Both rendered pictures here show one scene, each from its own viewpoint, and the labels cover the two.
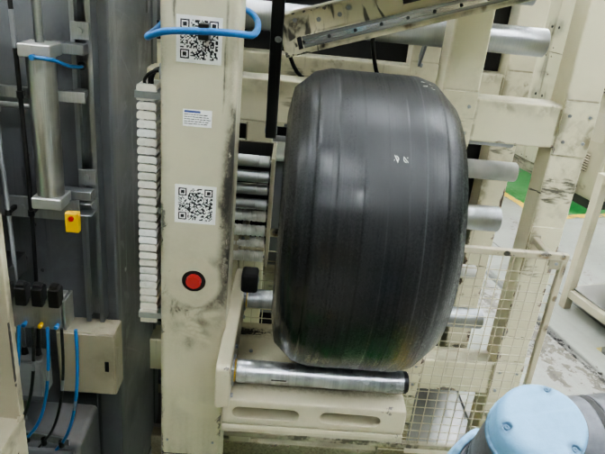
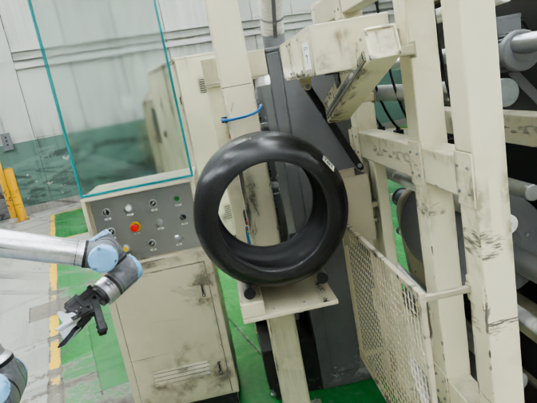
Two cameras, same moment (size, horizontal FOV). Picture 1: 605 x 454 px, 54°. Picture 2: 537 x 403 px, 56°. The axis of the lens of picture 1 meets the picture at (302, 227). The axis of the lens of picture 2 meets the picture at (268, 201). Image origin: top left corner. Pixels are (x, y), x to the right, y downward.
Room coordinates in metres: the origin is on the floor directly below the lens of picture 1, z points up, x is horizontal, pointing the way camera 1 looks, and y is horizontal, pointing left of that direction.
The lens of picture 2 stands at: (1.05, -2.02, 1.64)
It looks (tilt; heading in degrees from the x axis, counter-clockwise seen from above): 13 degrees down; 88
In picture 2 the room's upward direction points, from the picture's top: 10 degrees counter-clockwise
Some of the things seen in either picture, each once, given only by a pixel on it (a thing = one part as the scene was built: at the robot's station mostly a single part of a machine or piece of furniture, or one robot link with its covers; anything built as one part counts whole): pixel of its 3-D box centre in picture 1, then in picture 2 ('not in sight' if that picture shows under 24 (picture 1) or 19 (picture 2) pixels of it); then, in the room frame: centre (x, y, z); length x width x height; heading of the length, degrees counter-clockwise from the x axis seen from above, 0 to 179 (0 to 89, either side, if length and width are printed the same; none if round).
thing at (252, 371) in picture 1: (319, 376); (246, 277); (0.97, -0.06, 0.90); 0.35 x 0.05 x 0.05; 93
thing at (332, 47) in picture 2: not in sight; (327, 52); (1.41, -0.17, 1.71); 0.61 x 0.25 x 0.15; 93
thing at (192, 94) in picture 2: not in sight; (204, 145); (0.60, 4.26, 1.05); 1.61 x 0.73 x 2.10; 109
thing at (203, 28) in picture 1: (205, 22); (241, 114); (1.08, 0.20, 1.53); 0.19 x 0.19 x 0.06; 3
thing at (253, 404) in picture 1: (313, 402); (249, 292); (0.97, -0.06, 0.84); 0.36 x 0.09 x 0.06; 93
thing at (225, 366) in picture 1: (234, 330); not in sight; (1.10, 0.13, 0.90); 0.40 x 0.03 x 0.10; 3
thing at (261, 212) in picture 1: (235, 201); (349, 205); (1.48, 0.18, 1.05); 0.20 x 0.15 x 0.30; 93
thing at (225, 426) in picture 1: (311, 374); (284, 293); (1.11, -0.05, 0.80); 0.37 x 0.36 x 0.02; 3
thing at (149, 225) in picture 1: (152, 208); not in sight; (1.05, 0.29, 1.19); 0.05 x 0.04 x 0.48; 3
